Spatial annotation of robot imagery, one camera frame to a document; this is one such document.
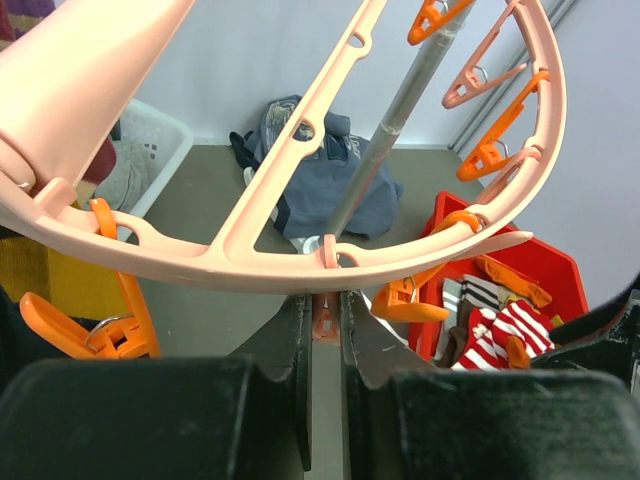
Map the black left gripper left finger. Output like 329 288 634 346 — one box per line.
1 295 312 479

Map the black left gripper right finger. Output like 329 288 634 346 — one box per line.
339 283 639 479

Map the orange sock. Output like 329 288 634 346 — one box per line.
475 255 553 308
506 336 531 370

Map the pink clothes peg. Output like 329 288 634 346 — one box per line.
312 233 344 346

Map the pink round clip hanger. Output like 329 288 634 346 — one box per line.
1 1 567 294

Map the red white striped sock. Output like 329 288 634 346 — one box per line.
451 300 555 371

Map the orange clothes peg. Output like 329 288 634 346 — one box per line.
19 198 162 360

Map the black white striped sock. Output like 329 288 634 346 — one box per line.
442 274 501 313

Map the orange peg near bin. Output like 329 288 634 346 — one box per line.
370 210 484 322

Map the yellow hanging sock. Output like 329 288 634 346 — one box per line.
1 227 129 320

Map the blue grey sweatshirt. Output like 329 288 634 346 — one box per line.
229 95 404 239

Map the black hanging sock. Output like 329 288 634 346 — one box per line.
0 288 67 391

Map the white plastic laundry basket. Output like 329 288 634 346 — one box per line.
114 100 194 218

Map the silver clothes rack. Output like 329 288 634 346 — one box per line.
242 0 474 255

